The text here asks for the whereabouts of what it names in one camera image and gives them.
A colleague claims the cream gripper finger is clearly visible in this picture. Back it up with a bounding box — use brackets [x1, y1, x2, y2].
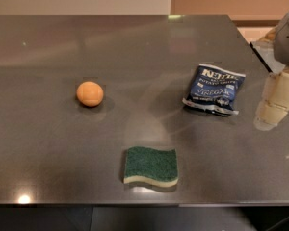
[254, 70, 289, 131]

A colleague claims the blue Kettle chip bag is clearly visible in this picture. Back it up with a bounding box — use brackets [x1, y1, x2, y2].
[182, 64, 246, 116]

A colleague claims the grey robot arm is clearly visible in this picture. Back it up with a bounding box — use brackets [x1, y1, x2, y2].
[254, 12, 289, 131]

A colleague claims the green and yellow sponge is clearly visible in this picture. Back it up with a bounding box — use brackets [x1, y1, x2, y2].
[123, 146, 179, 188]

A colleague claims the orange ball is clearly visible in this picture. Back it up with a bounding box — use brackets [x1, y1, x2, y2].
[76, 81, 104, 107]

